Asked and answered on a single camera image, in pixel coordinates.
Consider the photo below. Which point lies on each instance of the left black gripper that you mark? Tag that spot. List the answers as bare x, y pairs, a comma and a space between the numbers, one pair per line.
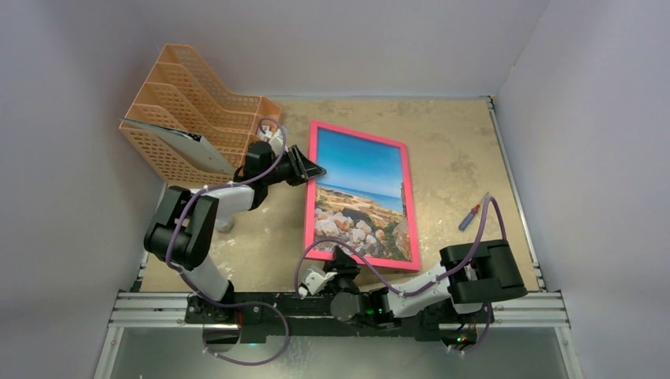
302, 169

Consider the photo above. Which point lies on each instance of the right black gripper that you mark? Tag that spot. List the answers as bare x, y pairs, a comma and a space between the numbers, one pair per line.
342, 265

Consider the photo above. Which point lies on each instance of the pink picture frame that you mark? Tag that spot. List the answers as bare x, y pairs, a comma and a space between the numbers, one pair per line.
310, 209

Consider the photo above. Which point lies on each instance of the blue red screwdriver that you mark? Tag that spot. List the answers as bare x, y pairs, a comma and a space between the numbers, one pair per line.
472, 213

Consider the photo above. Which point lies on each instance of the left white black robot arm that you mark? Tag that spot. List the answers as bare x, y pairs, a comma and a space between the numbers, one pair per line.
181, 230

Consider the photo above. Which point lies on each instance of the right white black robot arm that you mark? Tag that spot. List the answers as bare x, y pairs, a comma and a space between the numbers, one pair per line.
467, 278

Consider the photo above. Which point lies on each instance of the beach landscape photo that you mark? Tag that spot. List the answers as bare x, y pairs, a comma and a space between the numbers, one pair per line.
361, 193

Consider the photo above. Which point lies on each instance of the grey folder in organizer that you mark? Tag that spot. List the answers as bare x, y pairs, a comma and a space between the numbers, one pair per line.
194, 147

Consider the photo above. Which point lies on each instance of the orange plastic file organizer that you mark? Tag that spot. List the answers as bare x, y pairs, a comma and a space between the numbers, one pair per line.
190, 128

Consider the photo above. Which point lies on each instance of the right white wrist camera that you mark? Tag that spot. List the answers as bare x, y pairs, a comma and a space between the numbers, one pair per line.
314, 281

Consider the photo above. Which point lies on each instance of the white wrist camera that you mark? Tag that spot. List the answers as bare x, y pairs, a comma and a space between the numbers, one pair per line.
314, 281
274, 138

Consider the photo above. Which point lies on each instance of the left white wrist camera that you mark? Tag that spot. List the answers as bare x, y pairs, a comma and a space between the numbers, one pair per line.
274, 138

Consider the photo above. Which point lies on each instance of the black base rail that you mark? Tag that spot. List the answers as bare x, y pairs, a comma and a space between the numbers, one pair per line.
252, 317

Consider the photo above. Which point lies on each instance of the aluminium extrusion rail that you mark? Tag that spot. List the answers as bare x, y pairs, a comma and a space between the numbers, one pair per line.
168, 310

